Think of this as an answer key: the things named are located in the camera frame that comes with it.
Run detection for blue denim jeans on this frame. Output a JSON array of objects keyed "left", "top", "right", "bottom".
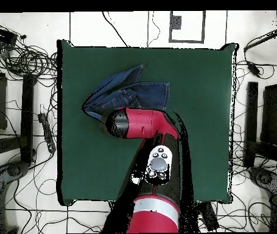
[{"left": 81, "top": 63, "right": 171, "bottom": 122}]

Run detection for dark green table cloth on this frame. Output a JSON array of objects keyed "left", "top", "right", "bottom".
[{"left": 56, "top": 39, "right": 239, "bottom": 205}]

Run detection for black power strip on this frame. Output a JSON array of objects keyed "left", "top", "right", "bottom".
[{"left": 37, "top": 112, "right": 57, "bottom": 154}]

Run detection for black stand bar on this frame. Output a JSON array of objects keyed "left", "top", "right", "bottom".
[
  {"left": 244, "top": 81, "right": 259, "bottom": 168},
  {"left": 20, "top": 73, "right": 36, "bottom": 163}
]

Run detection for dark grey square plate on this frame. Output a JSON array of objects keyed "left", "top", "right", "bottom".
[{"left": 169, "top": 15, "right": 182, "bottom": 30}]

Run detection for black power adapter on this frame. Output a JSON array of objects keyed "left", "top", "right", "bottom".
[{"left": 246, "top": 60, "right": 261, "bottom": 77}]

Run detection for black electronics box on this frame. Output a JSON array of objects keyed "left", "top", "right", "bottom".
[{"left": 0, "top": 25, "right": 18, "bottom": 46}]

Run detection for long black cable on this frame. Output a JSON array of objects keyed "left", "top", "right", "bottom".
[{"left": 101, "top": 11, "right": 130, "bottom": 48}]

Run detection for grey square floor frame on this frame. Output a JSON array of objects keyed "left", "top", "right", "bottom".
[{"left": 169, "top": 10, "right": 206, "bottom": 44}]

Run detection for tangled black cable bundle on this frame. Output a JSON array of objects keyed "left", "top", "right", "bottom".
[{"left": 0, "top": 36, "right": 58, "bottom": 81}]

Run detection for black rod with cable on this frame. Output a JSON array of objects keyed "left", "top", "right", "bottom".
[{"left": 243, "top": 27, "right": 277, "bottom": 53}]

